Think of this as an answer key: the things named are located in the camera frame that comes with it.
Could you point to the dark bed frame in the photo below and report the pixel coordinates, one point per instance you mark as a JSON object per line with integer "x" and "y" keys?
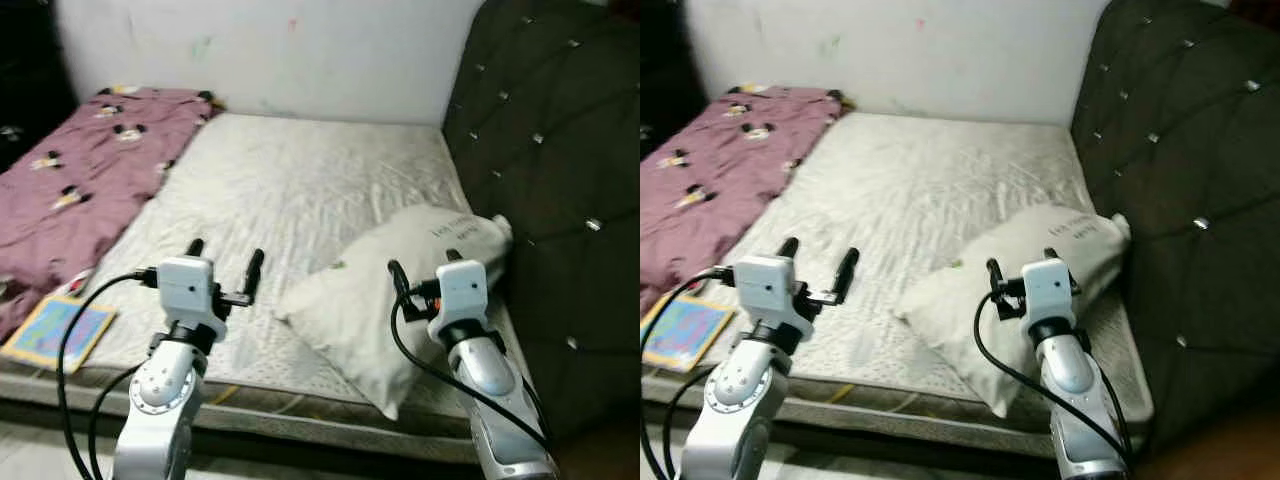
{"x": 900, "y": 440}
{"x": 300, "y": 445}

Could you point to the white pillow with tree print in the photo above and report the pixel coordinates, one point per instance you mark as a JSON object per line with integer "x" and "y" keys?
{"x": 360, "y": 310}
{"x": 970, "y": 310}

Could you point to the black clothes heap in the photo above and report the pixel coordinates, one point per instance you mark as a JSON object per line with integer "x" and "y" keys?
{"x": 660, "y": 50}
{"x": 30, "y": 70}

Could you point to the colourful children's book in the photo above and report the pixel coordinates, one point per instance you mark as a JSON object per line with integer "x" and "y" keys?
{"x": 55, "y": 335}
{"x": 685, "y": 335}

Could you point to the dark tufted headboard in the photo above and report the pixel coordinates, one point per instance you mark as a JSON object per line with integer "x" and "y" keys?
{"x": 1190, "y": 120}
{"x": 560, "y": 120}

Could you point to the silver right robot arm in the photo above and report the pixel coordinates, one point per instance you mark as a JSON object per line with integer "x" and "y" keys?
{"x": 1080, "y": 390}
{"x": 495, "y": 390}

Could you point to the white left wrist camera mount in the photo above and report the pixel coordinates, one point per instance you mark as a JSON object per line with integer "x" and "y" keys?
{"x": 765, "y": 292}
{"x": 187, "y": 292}

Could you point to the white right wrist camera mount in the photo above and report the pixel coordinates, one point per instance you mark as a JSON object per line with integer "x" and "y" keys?
{"x": 460, "y": 295}
{"x": 1050, "y": 292}

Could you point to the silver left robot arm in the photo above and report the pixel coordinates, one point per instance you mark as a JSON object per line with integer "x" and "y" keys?
{"x": 740, "y": 400}
{"x": 165, "y": 400}

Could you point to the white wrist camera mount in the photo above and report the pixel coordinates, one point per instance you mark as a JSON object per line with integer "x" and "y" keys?
{"x": 460, "y": 295}
{"x": 187, "y": 292}
{"x": 1050, "y": 292}
{"x": 765, "y": 292}

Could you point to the white quilted mattress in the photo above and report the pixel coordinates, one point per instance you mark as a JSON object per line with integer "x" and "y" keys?
{"x": 300, "y": 180}
{"x": 920, "y": 180}

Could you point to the pink cartoon print blanket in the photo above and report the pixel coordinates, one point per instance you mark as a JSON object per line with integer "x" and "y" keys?
{"x": 90, "y": 180}
{"x": 720, "y": 170}

